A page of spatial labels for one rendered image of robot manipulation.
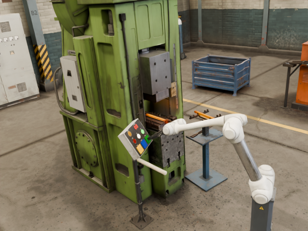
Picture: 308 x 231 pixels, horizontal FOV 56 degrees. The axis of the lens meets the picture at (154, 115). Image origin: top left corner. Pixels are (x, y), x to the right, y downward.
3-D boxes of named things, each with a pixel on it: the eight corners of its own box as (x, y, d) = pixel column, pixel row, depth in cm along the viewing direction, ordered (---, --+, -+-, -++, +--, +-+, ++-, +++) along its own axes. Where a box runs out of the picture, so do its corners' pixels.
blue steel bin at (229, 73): (250, 86, 714) (252, 57, 685) (235, 96, 660) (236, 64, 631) (208, 80, 788) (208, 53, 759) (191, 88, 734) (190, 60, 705)
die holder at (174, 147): (184, 154, 364) (182, 122, 346) (163, 167, 341) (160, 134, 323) (152, 141, 402) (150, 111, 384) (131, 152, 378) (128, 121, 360)
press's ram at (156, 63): (176, 85, 332) (174, 50, 316) (152, 95, 308) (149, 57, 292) (151, 79, 360) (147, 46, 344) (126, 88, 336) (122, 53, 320)
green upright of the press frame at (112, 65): (152, 194, 371) (133, 0, 279) (137, 205, 355) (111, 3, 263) (130, 181, 401) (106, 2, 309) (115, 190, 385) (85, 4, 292)
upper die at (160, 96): (168, 96, 327) (168, 88, 323) (156, 102, 315) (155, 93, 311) (143, 90, 355) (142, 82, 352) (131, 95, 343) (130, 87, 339)
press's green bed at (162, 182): (185, 185, 383) (184, 154, 364) (165, 200, 360) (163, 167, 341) (155, 170, 420) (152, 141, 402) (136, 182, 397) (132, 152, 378)
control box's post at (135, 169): (144, 219, 332) (134, 135, 289) (141, 221, 330) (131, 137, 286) (142, 218, 334) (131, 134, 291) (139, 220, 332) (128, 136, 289)
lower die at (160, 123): (170, 125, 341) (170, 118, 338) (158, 131, 329) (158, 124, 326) (145, 116, 370) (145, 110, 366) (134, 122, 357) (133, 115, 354)
